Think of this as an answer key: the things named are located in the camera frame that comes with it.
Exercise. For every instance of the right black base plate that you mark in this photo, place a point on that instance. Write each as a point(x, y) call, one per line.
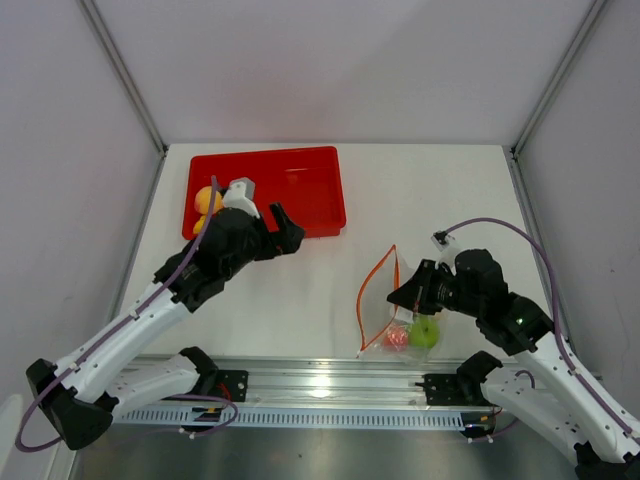
point(452, 389)

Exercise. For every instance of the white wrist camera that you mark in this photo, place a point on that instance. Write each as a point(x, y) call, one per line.
point(448, 248)
point(239, 195)

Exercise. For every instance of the frame post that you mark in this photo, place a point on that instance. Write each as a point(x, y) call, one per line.
point(114, 57)
point(561, 72)

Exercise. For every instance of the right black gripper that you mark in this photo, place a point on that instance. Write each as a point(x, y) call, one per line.
point(415, 294)

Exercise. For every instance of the yellow lemon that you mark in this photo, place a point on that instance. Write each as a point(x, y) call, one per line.
point(201, 224)

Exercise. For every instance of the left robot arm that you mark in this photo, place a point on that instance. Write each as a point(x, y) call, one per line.
point(82, 393)

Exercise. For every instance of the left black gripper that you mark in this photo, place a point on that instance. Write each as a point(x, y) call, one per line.
point(286, 240)

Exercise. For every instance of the clear zip top bag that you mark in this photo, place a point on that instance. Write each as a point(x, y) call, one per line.
point(375, 314)

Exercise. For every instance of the perforated cable tray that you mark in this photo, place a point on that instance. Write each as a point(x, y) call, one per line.
point(413, 419)

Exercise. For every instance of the right frame post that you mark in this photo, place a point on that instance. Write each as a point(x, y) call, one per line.
point(561, 72)

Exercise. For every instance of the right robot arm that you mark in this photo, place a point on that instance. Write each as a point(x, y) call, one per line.
point(571, 410)

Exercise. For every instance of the large orange peach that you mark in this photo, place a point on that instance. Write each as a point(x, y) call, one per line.
point(208, 197)

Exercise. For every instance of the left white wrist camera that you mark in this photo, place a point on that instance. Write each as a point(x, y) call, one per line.
point(239, 195)

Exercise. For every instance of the left frame post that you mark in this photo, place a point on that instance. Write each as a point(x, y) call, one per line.
point(114, 57)

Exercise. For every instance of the red plastic bin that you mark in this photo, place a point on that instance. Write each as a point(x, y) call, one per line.
point(306, 181)

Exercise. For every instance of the aluminium rail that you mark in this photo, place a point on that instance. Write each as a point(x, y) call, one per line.
point(325, 380)

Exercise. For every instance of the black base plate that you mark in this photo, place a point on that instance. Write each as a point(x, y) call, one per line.
point(452, 389)
point(231, 385)

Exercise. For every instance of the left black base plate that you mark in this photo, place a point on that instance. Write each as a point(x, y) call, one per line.
point(231, 385)

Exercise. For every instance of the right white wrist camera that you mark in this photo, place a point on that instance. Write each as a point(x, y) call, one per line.
point(448, 248)

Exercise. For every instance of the green apple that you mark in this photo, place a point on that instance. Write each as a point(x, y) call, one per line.
point(424, 332)

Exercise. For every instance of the small pink peach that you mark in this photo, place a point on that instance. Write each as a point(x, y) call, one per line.
point(396, 338)

